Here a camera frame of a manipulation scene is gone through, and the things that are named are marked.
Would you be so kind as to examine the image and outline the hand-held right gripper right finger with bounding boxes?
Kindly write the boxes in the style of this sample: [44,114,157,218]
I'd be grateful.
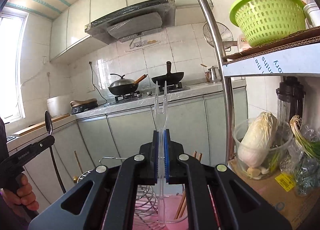
[162,130,292,230]

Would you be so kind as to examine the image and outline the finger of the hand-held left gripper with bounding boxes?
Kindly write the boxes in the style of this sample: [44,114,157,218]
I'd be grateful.
[24,135,55,156]

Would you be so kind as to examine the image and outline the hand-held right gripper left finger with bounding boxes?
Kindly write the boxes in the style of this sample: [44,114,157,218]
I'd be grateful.
[28,130,160,230]

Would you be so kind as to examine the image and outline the black spoon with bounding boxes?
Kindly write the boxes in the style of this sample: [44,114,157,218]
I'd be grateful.
[44,110,67,194]

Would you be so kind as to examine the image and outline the clear plastic fork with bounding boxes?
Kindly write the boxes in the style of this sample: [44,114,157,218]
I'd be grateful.
[152,80,167,229]

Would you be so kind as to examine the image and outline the metal wire utensil rack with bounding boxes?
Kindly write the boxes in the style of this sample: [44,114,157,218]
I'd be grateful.
[74,156,160,230]

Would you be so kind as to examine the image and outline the person's left hand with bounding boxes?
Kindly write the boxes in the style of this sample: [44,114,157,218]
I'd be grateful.
[11,173,40,212]

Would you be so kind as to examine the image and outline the wooden cutting board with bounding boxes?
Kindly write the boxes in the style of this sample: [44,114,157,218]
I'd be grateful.
[12,114,70,137]

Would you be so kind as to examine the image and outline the white rice cooker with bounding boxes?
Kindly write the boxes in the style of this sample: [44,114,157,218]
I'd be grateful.
[47,95,73,118]

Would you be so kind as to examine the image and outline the pale green kitchen counter cabinets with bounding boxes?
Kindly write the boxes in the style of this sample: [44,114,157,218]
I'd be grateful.
[5,80,248,205]

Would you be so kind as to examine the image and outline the gas stove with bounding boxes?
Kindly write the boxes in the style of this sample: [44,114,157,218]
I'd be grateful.
[114,83,190,102]

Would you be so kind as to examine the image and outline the black wok with lid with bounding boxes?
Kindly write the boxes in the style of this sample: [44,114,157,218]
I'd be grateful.
[107,73,148,96]

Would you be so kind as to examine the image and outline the black frying pan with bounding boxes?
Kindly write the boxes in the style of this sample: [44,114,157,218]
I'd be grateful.
[151,61,185,86]

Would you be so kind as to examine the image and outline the window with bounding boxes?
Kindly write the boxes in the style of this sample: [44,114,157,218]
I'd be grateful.
[0,12,28,120]

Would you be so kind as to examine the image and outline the steel shelf unit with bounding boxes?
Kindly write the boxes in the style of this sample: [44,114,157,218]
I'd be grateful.
[181,0,320,168]

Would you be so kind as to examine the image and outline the garlic cloves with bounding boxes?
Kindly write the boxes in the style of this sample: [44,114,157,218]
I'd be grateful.
[247,166,269,179]

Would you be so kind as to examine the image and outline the napa cabbage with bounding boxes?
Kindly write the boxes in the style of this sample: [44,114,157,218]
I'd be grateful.
[237,112,279,169]

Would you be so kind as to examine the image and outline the steel kettle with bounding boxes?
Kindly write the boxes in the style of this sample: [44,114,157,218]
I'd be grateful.
[205,66,221,84]

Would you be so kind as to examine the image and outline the brown cardboard shelf liner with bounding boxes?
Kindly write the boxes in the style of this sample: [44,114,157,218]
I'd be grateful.
[227,157,320,229]

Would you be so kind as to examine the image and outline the clear plastic bowl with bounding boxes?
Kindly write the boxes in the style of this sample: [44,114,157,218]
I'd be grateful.
[232,118,293,180]

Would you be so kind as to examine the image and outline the range hood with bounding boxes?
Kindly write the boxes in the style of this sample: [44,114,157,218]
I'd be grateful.
[84,0,175,44]

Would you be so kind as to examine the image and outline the green onions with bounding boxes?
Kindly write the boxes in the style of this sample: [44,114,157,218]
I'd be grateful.
[289,115,320,158]

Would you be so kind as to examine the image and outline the metal fan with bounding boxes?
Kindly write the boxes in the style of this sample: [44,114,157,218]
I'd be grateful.
[202,22,234,50]

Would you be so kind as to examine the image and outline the orange and white box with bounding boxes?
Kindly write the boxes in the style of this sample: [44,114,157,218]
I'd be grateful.
[237,34,250,50]

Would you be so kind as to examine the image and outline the black blender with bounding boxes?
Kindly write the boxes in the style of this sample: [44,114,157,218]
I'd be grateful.
[276,77,306,130]

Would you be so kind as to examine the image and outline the printed cardboard shelf liner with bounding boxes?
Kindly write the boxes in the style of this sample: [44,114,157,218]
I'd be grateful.
[222,27,320,78]

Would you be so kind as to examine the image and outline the plastic bag of greens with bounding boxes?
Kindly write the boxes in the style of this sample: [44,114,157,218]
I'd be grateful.
[280,125,320,197]

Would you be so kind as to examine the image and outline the green plastic basket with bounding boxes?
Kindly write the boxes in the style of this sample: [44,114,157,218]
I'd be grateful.
[229,0,307,47]

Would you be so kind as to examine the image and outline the white plastic container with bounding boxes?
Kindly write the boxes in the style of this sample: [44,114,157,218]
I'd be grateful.
[303,2,320,27]

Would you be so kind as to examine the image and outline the glass wall shelf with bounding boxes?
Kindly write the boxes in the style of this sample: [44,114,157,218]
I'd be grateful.
[125,40,162,52]

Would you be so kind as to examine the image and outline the pale green wall cabinets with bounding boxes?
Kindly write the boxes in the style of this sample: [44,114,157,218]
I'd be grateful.
[49,0,213,64]

